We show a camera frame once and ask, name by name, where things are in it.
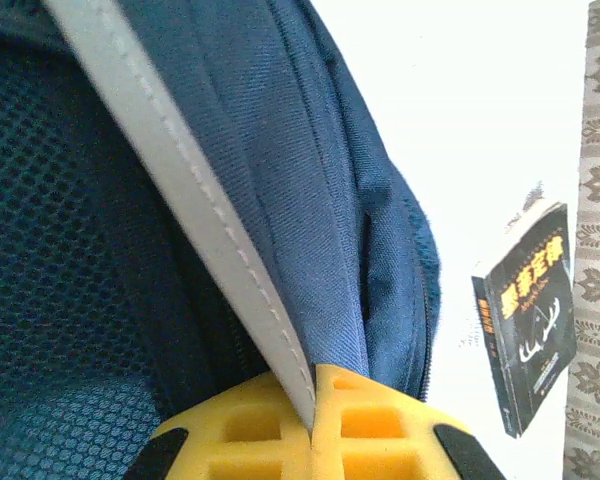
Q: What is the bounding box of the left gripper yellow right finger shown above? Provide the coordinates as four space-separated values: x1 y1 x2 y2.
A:
312 363 506 480

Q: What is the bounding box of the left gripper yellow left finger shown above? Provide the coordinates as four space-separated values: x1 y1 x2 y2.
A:
124 372 314 480

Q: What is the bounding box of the black book antler cover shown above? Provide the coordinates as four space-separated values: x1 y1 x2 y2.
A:
471 201 579 440

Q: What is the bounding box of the navy blue backpack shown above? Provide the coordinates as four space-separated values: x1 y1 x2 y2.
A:
0 0 441 480

